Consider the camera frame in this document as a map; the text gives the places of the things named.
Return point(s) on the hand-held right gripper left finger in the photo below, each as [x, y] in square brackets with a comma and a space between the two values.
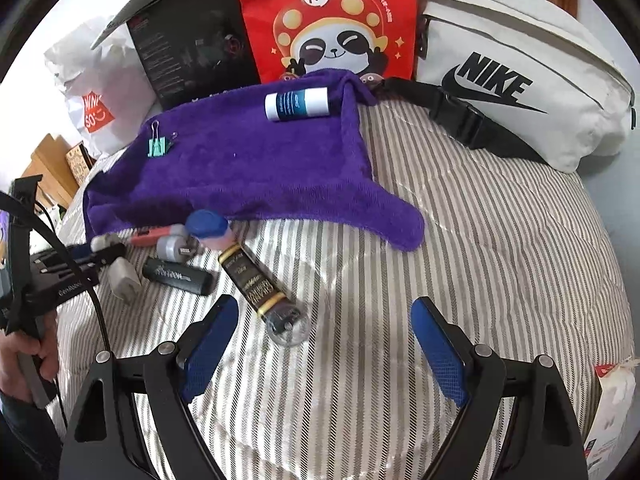
[210, 345]

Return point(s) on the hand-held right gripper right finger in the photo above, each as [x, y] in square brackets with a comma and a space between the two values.
[440, 350]

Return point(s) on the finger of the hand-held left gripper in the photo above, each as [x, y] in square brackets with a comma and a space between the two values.
[70, 274]
[85, 255]

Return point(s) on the white charger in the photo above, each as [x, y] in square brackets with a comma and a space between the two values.
[124, 280]

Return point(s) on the pink and grey pen device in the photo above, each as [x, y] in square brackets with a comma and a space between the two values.
[150, 235]

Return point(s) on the blue capped pink bottle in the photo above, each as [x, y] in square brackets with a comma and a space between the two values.
[205, 222]

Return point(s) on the person's left forearm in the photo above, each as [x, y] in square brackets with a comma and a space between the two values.
[22, 440]

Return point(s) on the person's left hand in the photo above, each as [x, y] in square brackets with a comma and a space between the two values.
[46, 357]

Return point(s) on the black and gold tube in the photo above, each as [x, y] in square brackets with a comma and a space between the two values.
[255, 290]

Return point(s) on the black rectangular device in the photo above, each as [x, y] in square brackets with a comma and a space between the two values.
[175, 275]

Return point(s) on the small white cylinder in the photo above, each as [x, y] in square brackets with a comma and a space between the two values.
[172, 247]

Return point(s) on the brown printed box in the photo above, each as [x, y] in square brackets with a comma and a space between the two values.
[80, 162]

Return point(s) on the wooden cabinet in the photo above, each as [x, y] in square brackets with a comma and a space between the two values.
[47, 160]

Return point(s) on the green binder clip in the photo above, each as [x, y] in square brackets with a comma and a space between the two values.
[157, 145]

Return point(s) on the white plastic shopping bag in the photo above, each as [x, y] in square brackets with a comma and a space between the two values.
[95, 95]

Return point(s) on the purple towel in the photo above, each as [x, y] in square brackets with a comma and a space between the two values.
[260, 170]

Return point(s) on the white tissue pack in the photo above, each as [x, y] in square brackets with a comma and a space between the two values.
[612, 410]

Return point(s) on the black headset box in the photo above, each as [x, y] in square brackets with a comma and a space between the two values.
[200, 35]

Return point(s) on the white and blue bottle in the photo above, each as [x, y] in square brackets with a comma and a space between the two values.
[295, 104]

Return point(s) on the white waist bag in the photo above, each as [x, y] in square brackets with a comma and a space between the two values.
[550, 35]

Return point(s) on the red panda paper bag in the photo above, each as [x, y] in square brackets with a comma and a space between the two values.
[325, 15]

